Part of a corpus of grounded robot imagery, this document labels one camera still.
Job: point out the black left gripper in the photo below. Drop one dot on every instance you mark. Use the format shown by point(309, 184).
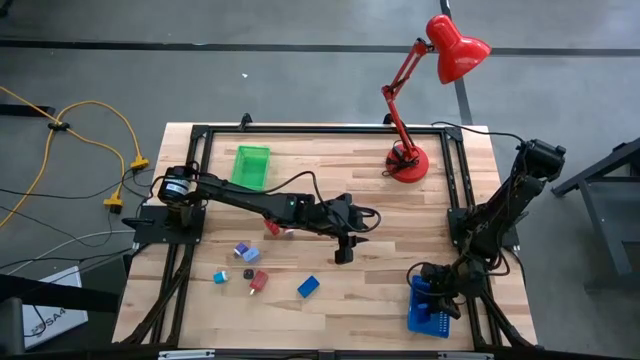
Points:
point(337, 217)

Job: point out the light blue wall charger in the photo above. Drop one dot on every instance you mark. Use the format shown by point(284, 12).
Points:
point(251, 255)

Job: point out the pink white wall charger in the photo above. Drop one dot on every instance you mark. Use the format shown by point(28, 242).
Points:
point(289, 233)

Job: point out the black floor bar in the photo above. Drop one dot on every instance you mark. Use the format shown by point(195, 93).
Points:
point(25, 110)

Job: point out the silver aluminium bracket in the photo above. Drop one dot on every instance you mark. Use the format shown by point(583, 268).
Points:
point(465, 355)
point(185, 354)

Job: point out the red desk lamp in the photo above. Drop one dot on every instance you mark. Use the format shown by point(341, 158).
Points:
point(457, 50)

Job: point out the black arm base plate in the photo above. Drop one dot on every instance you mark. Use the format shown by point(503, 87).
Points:
point(150, 230)
point(456, 222)

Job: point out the black metal stand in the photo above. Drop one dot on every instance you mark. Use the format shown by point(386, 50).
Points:
point(595, 169)

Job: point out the blue plastic basket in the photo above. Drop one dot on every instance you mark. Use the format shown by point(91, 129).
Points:
point(435, 327)

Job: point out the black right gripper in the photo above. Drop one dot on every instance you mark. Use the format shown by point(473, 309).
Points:
point(440, 280)

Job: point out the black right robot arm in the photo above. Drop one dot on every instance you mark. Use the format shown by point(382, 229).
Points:
point(515, 200)

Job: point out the white cardboard box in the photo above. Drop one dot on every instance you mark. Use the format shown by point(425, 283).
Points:
point(55, 320)

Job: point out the black beam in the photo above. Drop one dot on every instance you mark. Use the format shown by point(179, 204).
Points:
point(50, 295)

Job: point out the teal white wall charger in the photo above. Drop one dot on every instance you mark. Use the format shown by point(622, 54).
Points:
point(220, 277)

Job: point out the black aluminium frame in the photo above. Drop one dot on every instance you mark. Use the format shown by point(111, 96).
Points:
point(325, 130)

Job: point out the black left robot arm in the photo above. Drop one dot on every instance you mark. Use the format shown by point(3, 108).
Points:
point(240, 197)

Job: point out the bright blue box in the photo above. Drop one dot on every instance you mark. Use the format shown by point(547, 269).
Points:
point(308, 286)

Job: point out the large red wall charger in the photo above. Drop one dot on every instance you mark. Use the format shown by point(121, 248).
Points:
point(259, 281)

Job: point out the small black adapter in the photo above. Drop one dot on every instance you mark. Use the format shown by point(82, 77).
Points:
point(248, 273)

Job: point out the black frame clamp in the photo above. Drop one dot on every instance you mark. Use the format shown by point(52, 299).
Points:
point(387, 119)
point(245, 121)

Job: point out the green plastic basket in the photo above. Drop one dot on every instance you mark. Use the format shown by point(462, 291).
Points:
point(251, 167)

